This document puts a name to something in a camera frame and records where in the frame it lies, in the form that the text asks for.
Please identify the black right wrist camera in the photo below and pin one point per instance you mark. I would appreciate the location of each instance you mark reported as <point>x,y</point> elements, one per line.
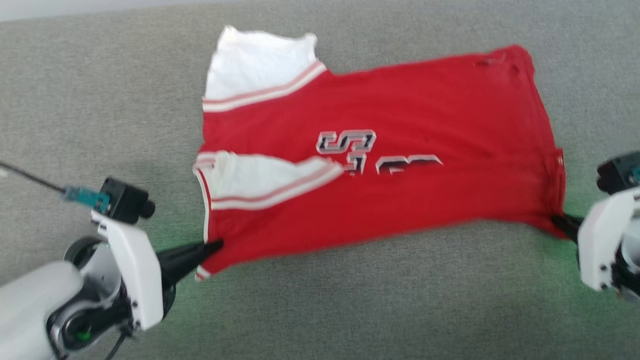
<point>620,172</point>

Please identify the red and white jersey shirt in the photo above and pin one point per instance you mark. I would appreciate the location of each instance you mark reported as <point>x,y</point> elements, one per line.
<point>400,200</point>

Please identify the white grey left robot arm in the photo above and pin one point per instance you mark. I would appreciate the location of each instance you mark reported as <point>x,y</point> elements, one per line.
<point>45,300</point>

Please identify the grey fabric sofa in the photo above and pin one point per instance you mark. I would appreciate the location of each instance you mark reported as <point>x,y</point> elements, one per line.
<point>350,310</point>

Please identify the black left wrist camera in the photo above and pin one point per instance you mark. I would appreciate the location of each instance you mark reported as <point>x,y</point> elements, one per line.
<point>125,200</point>

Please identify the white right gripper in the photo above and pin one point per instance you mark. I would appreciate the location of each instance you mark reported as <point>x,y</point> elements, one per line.
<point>602,240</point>

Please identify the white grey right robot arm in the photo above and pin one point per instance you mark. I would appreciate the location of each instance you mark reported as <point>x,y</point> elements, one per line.
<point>629,270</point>

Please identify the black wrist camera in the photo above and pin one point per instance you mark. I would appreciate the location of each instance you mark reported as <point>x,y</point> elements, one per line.
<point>125,200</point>
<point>620,172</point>

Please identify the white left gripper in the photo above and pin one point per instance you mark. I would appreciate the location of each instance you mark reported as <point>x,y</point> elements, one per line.
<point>132,270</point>

